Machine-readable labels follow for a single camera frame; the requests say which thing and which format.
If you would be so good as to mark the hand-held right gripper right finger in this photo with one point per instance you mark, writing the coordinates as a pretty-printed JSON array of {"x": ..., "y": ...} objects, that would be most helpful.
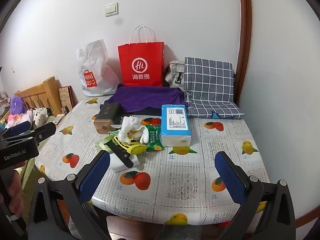
[{"x": 231, "y": 180}]

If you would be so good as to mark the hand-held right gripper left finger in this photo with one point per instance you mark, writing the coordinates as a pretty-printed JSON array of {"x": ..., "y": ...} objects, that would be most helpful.
[{"x": 96, "y": 177}]

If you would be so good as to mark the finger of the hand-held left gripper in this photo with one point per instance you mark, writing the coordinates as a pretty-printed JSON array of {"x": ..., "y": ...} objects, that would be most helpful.
[
  {"x": 20, "y": 127},
  {"x": 43, "y": 130}
]

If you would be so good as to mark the light green wipes pack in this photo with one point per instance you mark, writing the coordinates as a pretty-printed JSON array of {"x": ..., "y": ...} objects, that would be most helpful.
[{"x": 102, "y": 145}]

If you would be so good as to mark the yellow mesh pouch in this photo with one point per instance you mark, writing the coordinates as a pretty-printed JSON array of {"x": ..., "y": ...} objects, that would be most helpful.
[{"x": 136, "y": 149}]

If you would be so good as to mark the white cloth pouch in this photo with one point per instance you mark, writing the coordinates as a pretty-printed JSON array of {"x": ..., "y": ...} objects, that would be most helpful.
[{"x": 126, "y": 127}]

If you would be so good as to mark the person's left hand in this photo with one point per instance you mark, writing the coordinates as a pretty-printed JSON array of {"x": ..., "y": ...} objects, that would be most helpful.
[{"x": 17, "y": 190}]

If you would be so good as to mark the pink cloth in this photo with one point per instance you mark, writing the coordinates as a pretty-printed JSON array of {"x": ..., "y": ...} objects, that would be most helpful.
[{"x": 17, "y": 118}]

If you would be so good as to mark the white spotted plush toy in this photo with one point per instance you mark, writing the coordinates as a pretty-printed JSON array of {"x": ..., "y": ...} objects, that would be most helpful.
[{"x": 40, "y": 113}]

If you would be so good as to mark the purple plush toy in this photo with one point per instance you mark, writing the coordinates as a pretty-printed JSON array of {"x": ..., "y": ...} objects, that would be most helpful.
[{"x": 17, "y": 105}]

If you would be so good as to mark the white rectangular box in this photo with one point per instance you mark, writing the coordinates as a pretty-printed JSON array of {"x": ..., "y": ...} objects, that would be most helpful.
[{"x": 117, "y": 165}]

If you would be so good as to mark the wooden bed headboard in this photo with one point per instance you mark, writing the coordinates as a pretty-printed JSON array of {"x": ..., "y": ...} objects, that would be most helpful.
[{"x": 47, "y": 92}]

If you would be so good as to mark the brown patterned book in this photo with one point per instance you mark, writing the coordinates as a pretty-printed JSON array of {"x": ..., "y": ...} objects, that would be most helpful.
[{"x": 65, "y": 97}]

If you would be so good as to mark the fruit print tablecloth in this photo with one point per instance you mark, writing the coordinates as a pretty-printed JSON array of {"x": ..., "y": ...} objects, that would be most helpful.
[{"x": 175, "y": 180}]

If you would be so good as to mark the dark brown box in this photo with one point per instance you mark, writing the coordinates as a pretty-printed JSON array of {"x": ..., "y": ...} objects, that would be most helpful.
[{"x": 107, "y": 115}]

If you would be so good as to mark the dark green snack packet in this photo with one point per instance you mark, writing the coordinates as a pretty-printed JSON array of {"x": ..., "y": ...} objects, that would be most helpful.
[{"x": 153, "y": 137}]

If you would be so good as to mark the blue tissue pack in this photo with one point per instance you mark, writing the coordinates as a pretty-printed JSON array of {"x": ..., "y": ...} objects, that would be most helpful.
[{"x": 175, "y": 122}]

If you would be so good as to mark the white plastic shopping bag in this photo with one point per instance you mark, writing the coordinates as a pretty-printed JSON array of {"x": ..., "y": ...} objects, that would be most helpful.
[{"x": 95, "y": 62}]

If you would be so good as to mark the purple towel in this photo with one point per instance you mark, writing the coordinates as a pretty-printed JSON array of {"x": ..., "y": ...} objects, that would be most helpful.
[{"x": 147, "y": 97}]

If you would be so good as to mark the grey plaid cushion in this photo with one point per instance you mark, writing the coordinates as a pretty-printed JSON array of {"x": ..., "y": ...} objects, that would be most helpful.
[{"x": 212, "y": 85}]

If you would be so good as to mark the grey fabric bag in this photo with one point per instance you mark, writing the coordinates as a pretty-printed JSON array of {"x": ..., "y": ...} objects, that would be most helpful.
[{"x": 173, "y": 73}]

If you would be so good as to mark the red paper bag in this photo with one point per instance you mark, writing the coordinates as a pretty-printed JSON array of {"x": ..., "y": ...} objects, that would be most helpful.
[{"x": 140, "y": 55}]

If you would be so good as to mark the white wall light switch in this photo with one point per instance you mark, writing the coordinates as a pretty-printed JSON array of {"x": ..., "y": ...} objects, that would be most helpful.
[{"x": 111, "y": 9}]

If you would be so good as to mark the brown wooden door frame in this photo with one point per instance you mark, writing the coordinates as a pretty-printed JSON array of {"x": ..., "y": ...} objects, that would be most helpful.
[{"x": 246, "y": 30}]

